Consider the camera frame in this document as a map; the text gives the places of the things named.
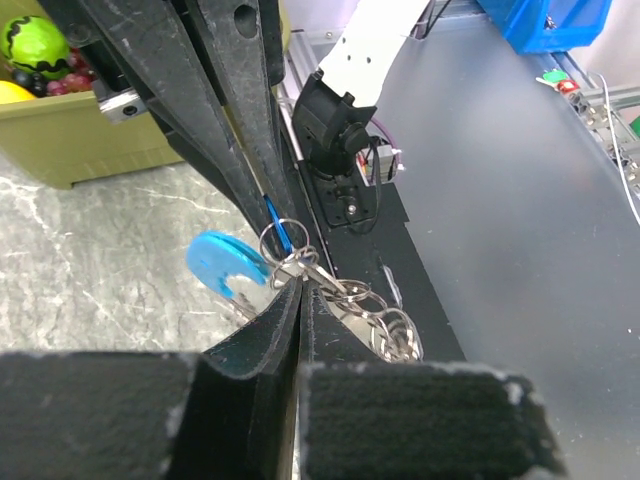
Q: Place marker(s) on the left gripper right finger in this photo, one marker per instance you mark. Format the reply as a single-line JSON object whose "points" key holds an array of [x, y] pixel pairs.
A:
{"points": [[361, 417]]}

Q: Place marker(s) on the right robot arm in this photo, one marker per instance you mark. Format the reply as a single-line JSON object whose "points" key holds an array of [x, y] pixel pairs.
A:
{"points": [[340, 96]]}

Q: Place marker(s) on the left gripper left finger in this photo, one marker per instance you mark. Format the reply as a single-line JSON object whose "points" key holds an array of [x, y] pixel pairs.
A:
{"points": [[227, 413]]}

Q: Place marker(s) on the light blue key handle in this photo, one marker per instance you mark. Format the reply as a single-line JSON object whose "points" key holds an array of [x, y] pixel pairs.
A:
{"points": [[213, 257]]}

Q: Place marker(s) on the blue plastic storage bin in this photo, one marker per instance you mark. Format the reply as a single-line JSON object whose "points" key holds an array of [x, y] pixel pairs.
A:
{"points": [[547, 26]]}

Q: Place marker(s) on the yellow toy lemon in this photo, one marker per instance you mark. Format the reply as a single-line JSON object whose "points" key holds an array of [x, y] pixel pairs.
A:
{"points": [[11, 93]]}

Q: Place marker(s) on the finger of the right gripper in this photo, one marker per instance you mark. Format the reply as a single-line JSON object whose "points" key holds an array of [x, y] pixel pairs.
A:
{"points": [[153, 48], [244, 46]]}

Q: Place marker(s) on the metal keyring with small rings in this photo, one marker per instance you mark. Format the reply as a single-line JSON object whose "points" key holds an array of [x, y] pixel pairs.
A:
{"points": [[393, 335]]}

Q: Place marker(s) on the purple toy grapes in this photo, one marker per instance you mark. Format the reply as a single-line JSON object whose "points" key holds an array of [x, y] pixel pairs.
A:
{"points": [[76, 78]]}

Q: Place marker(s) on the olive green plastic bin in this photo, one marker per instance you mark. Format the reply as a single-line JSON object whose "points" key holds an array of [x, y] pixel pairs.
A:
{"points": [[64, 139]]}

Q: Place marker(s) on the green toy watermelon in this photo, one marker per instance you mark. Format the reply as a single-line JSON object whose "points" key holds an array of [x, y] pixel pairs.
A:
{"points": [[34, 44]]}

